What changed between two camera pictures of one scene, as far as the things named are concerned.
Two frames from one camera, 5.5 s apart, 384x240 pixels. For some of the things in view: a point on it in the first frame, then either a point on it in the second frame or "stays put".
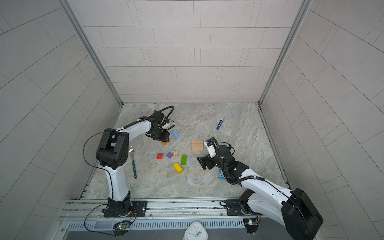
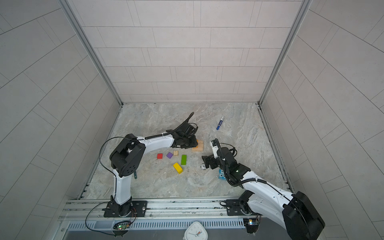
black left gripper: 165,138 to 194,143
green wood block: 184,159 stays put
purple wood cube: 169,155 stays put
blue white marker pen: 220,123 stays put
